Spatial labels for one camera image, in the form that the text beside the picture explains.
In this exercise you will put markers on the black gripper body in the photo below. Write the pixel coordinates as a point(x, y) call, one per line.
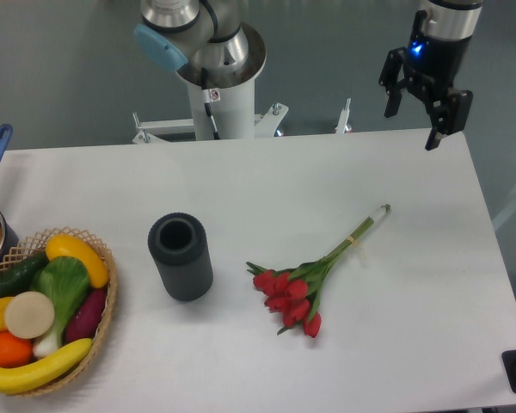
point(440, 36)

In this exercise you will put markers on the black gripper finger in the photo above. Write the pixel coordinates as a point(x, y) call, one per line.
point(448, 116)
point(394, 78)

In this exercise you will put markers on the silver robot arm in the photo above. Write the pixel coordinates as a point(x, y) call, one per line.
point(219, 57)

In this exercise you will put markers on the red tulip bouquet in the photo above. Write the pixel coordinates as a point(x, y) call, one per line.
point(295, 293)

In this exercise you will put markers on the dark grey ribbed vase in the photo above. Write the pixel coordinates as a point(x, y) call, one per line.
point(178, 245)

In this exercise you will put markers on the yellow squash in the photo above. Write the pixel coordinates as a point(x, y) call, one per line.
point(68, 245)

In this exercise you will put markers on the green bok choy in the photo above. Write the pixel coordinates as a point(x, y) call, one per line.
point(65, 281)

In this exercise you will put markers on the purple sweet potato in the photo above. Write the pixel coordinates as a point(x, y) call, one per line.
point(87, 318)

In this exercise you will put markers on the woven wicker basket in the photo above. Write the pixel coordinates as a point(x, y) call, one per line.
point(36, 243)

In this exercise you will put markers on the green cucumber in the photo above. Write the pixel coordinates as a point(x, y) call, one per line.
point(18, 278)

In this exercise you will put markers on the beige round disc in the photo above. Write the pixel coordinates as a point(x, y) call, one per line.
point(29, 315)

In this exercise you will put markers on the orange fruit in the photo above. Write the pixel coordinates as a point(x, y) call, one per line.
point(14, 351)

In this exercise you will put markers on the yellow banana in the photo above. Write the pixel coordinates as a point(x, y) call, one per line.
point(34, 375)

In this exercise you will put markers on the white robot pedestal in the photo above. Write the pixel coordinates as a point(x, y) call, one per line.
point(216, 113)

